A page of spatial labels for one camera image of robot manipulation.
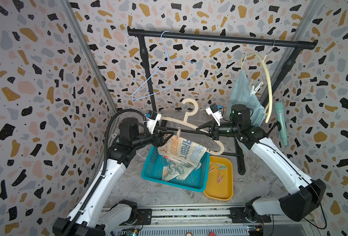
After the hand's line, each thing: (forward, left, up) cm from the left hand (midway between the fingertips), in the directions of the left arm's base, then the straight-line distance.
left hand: (172, 131), depth 67 cm
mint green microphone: (+14, -56, -1) cm, 58 cm away
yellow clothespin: (-4, -22, -33) cm, 40 cm away
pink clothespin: (-11, -26, -33) cm, 43 cm away
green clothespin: (-3, -29, -33) cm, 44 cm away
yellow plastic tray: (-13, -26, -33) cm, 44 cm away
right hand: (-1, -13, +1) cm, 13 cm away
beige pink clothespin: (0, -3, -3) cm, 4 cm away
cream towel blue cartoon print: (-6, 0, -27) cm, 27 cm away
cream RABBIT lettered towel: (-2, -5, -13) cm, 14 cm away
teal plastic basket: (-11, -13, -33) cm, 37 cm away
